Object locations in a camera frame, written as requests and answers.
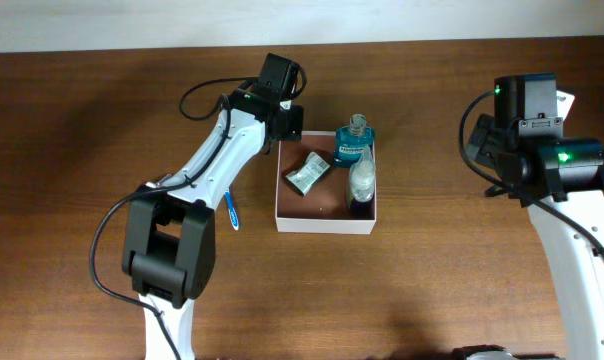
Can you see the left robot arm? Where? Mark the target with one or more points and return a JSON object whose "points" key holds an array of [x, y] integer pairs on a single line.
{"points": [[169, 251]]}

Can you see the clear spray bottle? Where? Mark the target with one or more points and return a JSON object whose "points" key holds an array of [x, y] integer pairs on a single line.
{"points": [[361, 185]]}

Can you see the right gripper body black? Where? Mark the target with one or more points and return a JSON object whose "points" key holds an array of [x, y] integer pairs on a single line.
{"points": [[485, 137]]}

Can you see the green white soap box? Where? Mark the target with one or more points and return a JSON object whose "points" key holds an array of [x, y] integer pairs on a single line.
{"points": [[305, 177]]}

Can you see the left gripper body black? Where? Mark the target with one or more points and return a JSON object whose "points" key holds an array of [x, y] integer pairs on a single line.
{"points": [[292, 122]]}

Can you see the white cardboard box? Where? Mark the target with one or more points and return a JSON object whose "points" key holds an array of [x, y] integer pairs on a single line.
{"points": [[324, 209]]}

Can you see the blue mouthwash bottle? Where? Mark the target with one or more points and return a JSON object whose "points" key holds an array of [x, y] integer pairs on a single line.
{"points": [[351, 140]]}

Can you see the blue white toothbrush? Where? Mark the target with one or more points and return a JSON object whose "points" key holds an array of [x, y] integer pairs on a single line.
{"points": [[233, 216]]}

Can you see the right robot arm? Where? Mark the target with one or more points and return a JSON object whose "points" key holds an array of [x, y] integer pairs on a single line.
{"points": [[565, 203]]}

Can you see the blue disposable razor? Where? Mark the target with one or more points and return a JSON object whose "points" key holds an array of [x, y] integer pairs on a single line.
{"points": [[159, 183]]}

